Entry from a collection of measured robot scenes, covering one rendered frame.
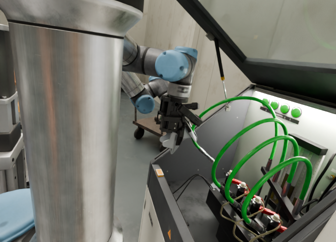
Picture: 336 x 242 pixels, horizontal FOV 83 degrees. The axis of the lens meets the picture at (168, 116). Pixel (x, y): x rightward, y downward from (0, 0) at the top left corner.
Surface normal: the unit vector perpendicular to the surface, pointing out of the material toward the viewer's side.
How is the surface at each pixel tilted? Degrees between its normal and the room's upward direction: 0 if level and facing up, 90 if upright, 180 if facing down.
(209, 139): 90
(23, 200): 7
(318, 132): 90
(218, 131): 90
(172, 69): 90
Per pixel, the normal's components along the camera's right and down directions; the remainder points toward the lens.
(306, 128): -0.94, -0.05
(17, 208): 0.04, -0.97
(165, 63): -0.29, 0.23
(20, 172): 0.40, 0.33
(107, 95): 0.88, 0.27
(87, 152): 0.61, 0.36
